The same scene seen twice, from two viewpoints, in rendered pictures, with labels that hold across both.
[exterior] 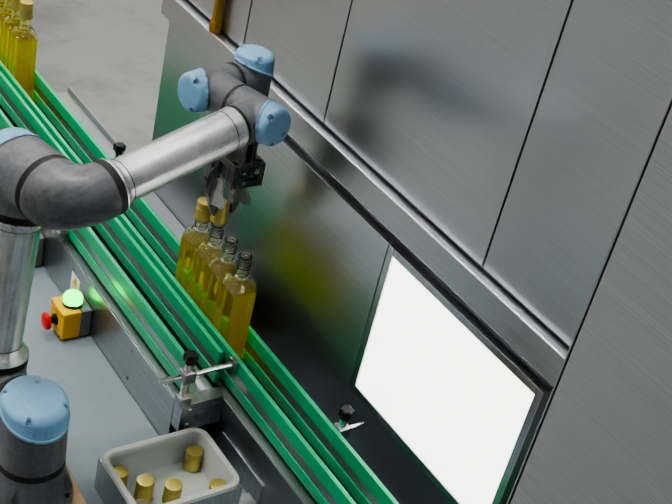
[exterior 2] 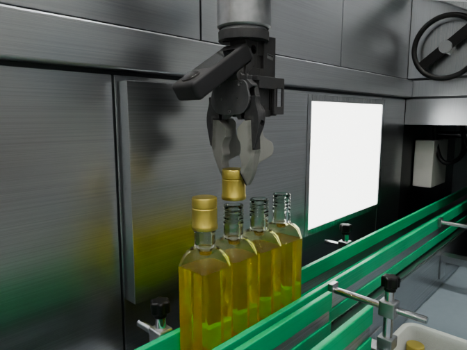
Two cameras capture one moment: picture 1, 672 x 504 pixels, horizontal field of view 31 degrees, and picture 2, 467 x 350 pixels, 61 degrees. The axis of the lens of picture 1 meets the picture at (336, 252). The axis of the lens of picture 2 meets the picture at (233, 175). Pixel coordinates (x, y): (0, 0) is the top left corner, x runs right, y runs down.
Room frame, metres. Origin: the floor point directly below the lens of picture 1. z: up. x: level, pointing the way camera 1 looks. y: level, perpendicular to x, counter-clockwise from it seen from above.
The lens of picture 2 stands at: (2.11, 0.80, 1.27)
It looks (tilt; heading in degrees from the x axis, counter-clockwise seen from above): 8 degrees down; 265
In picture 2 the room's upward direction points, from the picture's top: straight up
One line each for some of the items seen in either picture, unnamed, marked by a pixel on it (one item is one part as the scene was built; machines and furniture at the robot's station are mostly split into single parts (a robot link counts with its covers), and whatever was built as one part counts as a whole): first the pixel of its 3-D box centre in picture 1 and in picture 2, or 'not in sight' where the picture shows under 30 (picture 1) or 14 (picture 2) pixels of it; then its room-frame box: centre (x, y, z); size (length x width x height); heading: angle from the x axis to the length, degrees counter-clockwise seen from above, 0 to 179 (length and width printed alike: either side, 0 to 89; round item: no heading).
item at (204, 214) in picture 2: (203, 209); (204, 212); (2.10, 0.29, 1.14); 0.04 x 0.04 x 0.04
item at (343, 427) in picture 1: (348, 432); (337, 248); (1.77, -0.11, 0.94); 0.07 x 0.04 x 0.13; 131
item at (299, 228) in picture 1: (368, 310); (296, 167); (1.88, -0.09, 1.15); 0.90 x 0.03 x 0.34; 41
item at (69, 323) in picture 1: (69, 316); not in sight; (2.09, 0.53, 0.79); 0.07 x 0.07 x 0.07; 41
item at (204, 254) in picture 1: (206, 285); (233, 304); (2.06, 0.25, 0.99); 0.06 x 0.06 x 0.21; 42
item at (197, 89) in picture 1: (216, 91); not in sight; (1.95, 0.28, 1.48); 0.11 x 0.11 x 0.08; 53
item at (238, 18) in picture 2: not in sight; (242, 17); (2.05, 0.23, 1.41); 0.08 x 0.08 x 0.05
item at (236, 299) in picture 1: (232, 317); (280, 281); (1.97, 0.17, 0.99); 0.06 x 0.06 x 0.21; 41
